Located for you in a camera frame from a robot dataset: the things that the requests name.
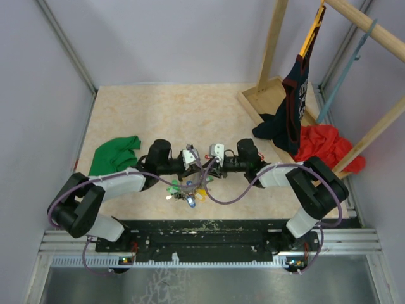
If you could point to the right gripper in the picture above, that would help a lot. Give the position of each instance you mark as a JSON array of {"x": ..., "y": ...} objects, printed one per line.
[{"x": 214, "y": 170}]

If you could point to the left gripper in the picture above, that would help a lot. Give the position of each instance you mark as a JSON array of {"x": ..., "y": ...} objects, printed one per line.
[{"x": 192, "y": 169}]

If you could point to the large metal keyring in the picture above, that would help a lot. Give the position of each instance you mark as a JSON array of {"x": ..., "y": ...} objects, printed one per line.
[{"x": 192, "y": 186}]

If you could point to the bunch of tagged keys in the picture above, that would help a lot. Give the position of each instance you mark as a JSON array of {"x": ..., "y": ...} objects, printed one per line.
[{"x": 177, "y": 191}]

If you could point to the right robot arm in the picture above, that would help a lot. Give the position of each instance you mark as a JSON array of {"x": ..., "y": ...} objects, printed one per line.
[{"x": 316, "y": 187}]

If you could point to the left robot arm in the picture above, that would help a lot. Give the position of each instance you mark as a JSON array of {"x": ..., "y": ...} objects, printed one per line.
[{"x": 76, "y": 207}]

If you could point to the green cloth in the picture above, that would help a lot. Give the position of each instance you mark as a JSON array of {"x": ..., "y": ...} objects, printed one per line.
[{"x": 115, "y": 155}]

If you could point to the dark navy jersey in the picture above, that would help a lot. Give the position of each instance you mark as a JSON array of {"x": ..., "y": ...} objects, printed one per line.
[{"x": 284, "y": 127}]

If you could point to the red cloth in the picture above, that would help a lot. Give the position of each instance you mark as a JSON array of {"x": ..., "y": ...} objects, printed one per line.
[{"x": 324, "y": 142}]

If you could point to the yellow clothes hanger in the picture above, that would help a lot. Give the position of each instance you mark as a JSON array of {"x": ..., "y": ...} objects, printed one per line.
[{"x": 316, "y": 24}]

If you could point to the blue clothes hanger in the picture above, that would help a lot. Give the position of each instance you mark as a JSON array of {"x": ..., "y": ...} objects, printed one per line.
[{"x": 354, "y": 57}]

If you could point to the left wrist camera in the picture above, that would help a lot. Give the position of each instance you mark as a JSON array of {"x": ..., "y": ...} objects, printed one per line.
[{"x": 189, "y": 155}]

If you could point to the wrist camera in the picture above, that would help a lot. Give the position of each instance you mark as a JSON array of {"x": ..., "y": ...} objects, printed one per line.
[
  {"x": 189, "y": 155},
  {"x": 216, "y": 150}
]

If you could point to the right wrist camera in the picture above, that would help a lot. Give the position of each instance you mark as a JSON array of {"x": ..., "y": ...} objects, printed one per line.
[{"x": 216, "y": 150}]

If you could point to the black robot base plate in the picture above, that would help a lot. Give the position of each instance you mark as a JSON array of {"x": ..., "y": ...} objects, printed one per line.
[{"x": 266, "y": 235}]

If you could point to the aluminium frame rail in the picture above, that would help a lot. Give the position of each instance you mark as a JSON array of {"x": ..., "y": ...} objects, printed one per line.
[{"x": 67, "y": 252}]

